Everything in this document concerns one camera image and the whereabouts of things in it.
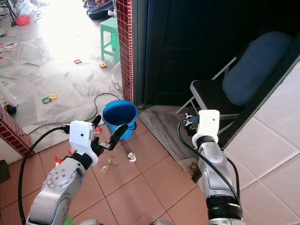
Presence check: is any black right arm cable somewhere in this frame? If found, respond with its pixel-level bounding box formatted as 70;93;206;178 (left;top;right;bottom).
177;118;242;202

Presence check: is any green and yellow toy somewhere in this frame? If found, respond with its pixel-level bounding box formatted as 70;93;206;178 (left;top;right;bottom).
42;94;58;104

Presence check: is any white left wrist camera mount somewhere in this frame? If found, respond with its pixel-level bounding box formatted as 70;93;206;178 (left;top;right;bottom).
69;120;98;160

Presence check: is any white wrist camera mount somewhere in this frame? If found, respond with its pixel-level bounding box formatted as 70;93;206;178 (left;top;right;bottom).
69;120;98;160
197;110;221;143

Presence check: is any white plastic basin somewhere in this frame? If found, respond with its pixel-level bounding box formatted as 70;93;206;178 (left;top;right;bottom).
112;61;122;90

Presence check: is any red plastic basin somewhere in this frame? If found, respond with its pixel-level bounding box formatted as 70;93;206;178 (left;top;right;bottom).
14;15;31;26

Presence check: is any dark grey square board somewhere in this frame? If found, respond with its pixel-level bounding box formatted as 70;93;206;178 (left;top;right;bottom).
0;160;11;183

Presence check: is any green plastic stool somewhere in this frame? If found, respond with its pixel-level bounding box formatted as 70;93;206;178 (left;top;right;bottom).
100;18;120;64

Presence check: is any thin black floor cable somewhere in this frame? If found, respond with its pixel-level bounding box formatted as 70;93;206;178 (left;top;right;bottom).
27;93;134;136

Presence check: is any blue plastic bucket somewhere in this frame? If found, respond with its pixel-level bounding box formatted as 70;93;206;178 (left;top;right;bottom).
102;99;139;140

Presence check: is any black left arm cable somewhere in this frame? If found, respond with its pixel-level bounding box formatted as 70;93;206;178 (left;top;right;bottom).
18;124;73;225

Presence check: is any white plastic container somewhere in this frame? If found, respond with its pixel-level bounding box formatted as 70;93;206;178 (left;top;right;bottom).
0;82;19;114

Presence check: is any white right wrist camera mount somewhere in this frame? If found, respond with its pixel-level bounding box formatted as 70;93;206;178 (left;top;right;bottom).
197;110;221;143

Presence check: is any sitting person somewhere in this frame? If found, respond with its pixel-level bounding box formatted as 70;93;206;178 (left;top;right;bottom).
83;0;117;20

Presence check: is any dark blue cushion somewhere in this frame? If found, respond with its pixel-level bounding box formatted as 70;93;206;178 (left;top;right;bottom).
222;31;295;107

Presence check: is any dark wooden door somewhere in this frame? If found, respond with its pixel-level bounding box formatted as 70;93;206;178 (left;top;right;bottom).
143;0;300;106

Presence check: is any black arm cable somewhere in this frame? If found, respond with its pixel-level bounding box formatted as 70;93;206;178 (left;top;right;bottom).
177;118;242;202
18;124;73;225

